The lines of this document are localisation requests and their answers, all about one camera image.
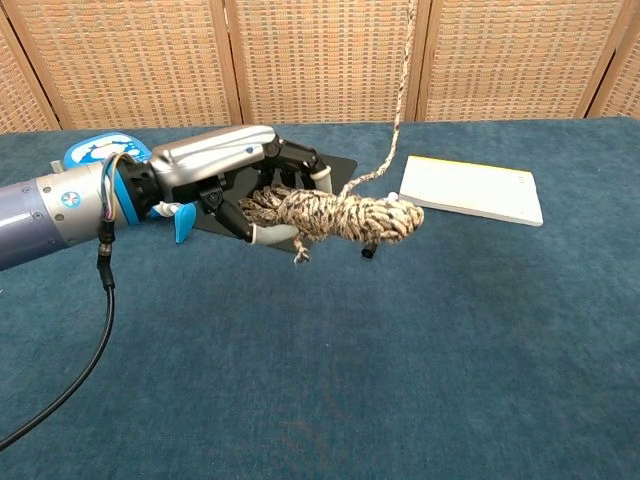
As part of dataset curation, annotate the blue detergent pump bottle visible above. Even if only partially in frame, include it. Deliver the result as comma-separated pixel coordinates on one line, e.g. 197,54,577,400
62,131,198,245

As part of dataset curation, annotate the black mouse pad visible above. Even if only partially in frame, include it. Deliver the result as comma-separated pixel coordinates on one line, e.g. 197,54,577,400
193,149,359,254

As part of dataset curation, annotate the blue carpet table cover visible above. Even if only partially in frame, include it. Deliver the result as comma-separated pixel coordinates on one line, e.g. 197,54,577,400
0,116,640,480

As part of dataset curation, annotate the white black-capped marker pen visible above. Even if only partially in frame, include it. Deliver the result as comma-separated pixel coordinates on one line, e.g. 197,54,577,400
361,191,400,260

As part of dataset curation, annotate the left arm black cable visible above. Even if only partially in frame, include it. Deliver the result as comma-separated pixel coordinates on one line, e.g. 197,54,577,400
0,152,139,450

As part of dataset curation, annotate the woven wooden folding screen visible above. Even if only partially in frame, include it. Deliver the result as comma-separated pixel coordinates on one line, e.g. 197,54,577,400
0,0,640,134

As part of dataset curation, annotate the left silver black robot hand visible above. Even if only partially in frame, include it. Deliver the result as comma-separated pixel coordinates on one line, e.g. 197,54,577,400
122,124,334,248

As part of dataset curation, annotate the white notepad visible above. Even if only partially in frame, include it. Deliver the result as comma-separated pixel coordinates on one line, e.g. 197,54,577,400
397,155,544,228

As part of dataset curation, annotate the beige speckled braided rope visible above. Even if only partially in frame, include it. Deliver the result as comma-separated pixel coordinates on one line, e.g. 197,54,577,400
238,0,426,265

